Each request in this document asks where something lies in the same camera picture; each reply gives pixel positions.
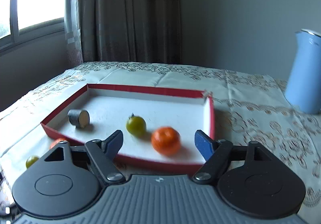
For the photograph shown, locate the blue electric kettle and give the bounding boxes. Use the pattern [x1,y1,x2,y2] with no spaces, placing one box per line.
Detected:
[284,29,320,114]

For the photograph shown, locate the red cardboard tray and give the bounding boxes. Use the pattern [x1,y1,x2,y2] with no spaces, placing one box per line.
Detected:
[41,84,214,173]

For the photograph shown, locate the window frame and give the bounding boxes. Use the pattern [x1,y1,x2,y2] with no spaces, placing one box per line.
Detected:
[1,0,65,53]

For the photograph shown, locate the small green tomato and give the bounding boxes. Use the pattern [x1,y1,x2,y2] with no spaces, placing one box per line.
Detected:
[25,155,39,169]

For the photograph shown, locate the floral tablecloth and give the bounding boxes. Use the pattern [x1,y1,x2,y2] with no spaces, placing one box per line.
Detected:
[1,62,320,223]

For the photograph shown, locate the dark sugarcane piece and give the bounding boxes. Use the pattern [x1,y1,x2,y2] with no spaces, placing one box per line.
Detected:
[67,109,90,129]

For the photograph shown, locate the brown curtain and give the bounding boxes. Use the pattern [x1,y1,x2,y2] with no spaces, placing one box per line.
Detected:
[64,0,182,66]

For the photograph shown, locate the small orange mandarin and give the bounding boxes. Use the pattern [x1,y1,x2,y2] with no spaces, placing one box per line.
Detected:
[49,138,67,149]

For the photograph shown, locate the large orange mandarin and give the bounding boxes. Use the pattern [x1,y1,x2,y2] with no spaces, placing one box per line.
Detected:
[151,127,181,156]

